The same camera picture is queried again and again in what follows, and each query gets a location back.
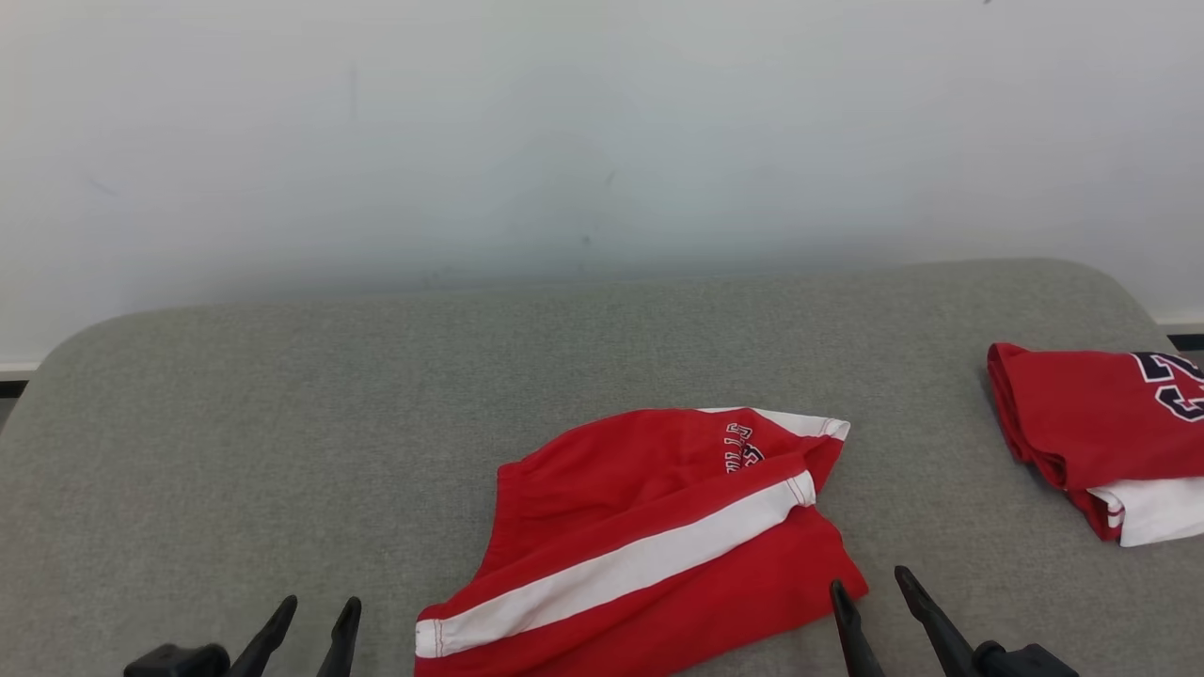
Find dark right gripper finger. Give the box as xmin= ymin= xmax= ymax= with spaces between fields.
xmin=894 ymin=565 xmax=984 ymax=677
xmin=830 ymin=579 xmax=885 ymax=677

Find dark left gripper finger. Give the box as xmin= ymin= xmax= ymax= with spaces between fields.
xmin=226 ymin=594 xmax=298 ymax=677
xmin=315 ymin=596 xmax=362 ymax=677

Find red jersey black lettering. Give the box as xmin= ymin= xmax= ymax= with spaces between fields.
xmin=986 ymin=342 xmax=1204 ymax=548

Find red shorts white stripe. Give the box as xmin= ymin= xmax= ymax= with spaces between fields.
xmin=414 ymin=406 xmax=869 ymax=677

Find grey fabric sofa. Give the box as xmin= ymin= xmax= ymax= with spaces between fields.
xmin=0 ymin=259 xmax=1204 ymax=677

